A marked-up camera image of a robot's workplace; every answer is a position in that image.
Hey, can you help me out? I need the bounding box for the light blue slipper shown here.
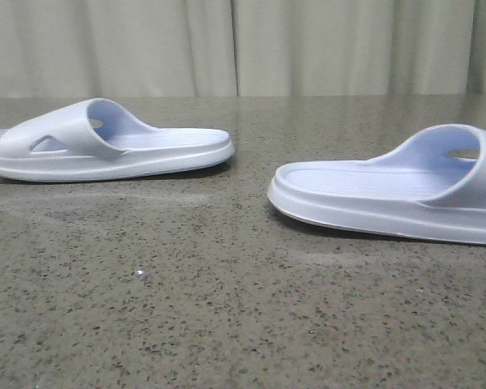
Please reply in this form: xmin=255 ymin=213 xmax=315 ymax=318
xmin=268 ymin=124 xmax=486 ymax=245
xmin=0 ymin=98 xmax=234 ymax=182

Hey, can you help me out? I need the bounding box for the beige curtain backdrop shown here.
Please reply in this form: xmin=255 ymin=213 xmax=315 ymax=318
xmin=0 ymin=1 xmax=486 ymax=97

